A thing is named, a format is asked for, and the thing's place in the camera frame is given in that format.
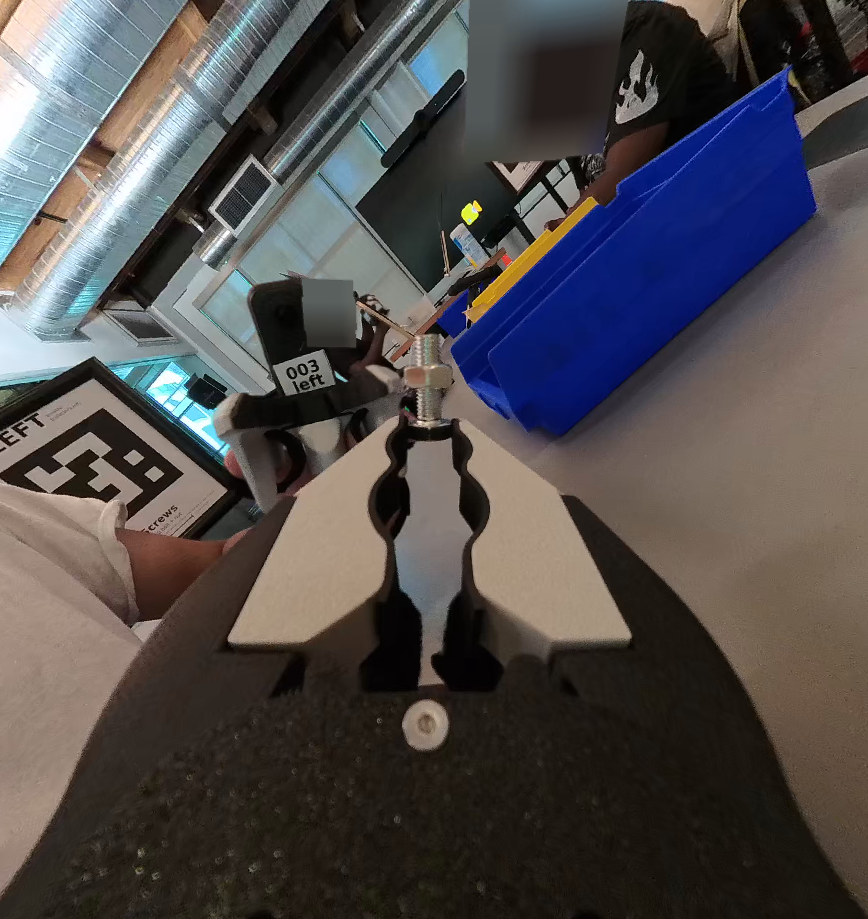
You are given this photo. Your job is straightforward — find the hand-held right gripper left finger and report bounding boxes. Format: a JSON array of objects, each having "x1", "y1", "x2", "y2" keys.
[{"x1": 227, "y1": 418, "x2": 411, "y2": 649}]

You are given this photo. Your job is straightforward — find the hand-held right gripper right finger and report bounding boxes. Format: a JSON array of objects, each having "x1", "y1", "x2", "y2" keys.
[{"x1": 452, "y1": 418, "x2": 633, "y2": 649}]

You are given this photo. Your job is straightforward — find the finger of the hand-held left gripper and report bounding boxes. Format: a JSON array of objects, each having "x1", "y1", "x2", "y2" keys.
[{"x1": 365, "y1": 388, "x2": 408, "y2": 439}]

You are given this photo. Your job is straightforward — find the silver bolt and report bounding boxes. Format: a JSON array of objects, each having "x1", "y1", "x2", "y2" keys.
[{"x1": 403, "y1": 335, "x2": 451, "y2": 433}]

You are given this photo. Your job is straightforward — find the person's left forearm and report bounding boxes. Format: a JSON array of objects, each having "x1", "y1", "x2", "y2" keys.
[{"x1": 121, "y1": 526, "x2": 254, "y2": 622}]

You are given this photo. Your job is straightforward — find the grey desk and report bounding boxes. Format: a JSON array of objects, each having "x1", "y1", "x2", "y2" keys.
[{"x1": 405, "y1": 79, "x2": 868, "y2": 919}]

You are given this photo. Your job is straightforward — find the white air vent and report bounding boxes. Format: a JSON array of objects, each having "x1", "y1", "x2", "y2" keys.
[{"x1": 207, "y1": 153, "x2": 278, "y2": 232}]

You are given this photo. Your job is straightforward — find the white bottle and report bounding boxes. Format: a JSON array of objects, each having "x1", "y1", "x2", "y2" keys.
[{"x1": 450, "y1": 223, "x2": 489, "y2": 269}]

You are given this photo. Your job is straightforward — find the yellow plastic bin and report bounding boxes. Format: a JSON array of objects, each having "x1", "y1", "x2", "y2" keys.
[{"x1": 468, "y1": 197, "x2": 600, "y2": 322}]

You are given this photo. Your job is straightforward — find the framed marker poster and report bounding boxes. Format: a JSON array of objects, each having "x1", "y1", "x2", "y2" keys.
[{"x1": 0, "y1": 357, "x2": 238, "y2": 541}]

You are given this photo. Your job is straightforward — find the silver pipe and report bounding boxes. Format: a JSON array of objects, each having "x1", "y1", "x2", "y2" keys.
[{"x1": 193, "y1": 0, "x2": 471, "y2": 268}]

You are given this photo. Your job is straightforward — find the black video bar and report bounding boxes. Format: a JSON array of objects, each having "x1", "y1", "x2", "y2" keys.
[{"x1": 380, "y1": 68, "x2": 468, "y2": 171}]

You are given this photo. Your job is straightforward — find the person's white shirt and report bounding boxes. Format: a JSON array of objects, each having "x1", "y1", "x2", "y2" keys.
[{"x1": 0, "y1": 480, "x2": 163, "y2": 916}]

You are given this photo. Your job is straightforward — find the black wall screen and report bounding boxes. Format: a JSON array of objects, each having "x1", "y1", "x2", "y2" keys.
[{"x1": 355, "y1": 68, "x2": 571, "y2": 291}]

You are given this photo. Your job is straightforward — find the large silver duct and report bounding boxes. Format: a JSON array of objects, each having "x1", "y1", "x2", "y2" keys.
[{"x1": 0, "y1": 0, "x2": 194, "y2": 299}]

